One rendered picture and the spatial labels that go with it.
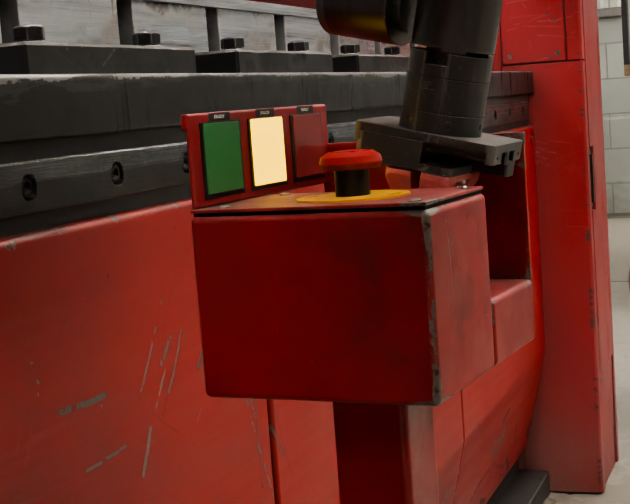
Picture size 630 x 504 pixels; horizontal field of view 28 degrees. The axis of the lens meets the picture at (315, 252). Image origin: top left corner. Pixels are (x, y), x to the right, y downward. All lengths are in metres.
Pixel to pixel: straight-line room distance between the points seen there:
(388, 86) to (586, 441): 1.23
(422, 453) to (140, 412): 0.26
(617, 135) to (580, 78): 5.48
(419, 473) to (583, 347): 1.78
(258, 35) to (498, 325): 0.80
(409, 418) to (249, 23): 0.80
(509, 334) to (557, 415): 1.81
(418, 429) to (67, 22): 0.53
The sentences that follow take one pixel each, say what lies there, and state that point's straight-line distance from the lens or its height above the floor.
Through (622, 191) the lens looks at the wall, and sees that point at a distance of 8.06.
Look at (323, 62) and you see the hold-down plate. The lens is 1.60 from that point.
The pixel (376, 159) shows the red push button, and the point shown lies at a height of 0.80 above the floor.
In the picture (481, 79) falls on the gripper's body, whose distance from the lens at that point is 0.85.
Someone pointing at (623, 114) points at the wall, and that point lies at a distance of 8.03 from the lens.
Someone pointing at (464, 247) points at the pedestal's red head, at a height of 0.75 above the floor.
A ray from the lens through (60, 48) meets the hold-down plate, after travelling 1.05.
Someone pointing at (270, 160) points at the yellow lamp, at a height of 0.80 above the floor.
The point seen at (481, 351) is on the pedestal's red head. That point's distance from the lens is 0.80.
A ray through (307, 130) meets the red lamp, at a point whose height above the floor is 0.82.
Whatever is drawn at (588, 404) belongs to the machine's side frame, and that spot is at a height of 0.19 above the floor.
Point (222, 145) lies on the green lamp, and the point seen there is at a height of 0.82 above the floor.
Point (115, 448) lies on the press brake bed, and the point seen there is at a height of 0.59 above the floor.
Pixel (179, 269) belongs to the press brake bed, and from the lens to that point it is 1.06.
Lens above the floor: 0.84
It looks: 7 degrees down
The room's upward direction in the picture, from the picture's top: 4 degrees counter-clockwise
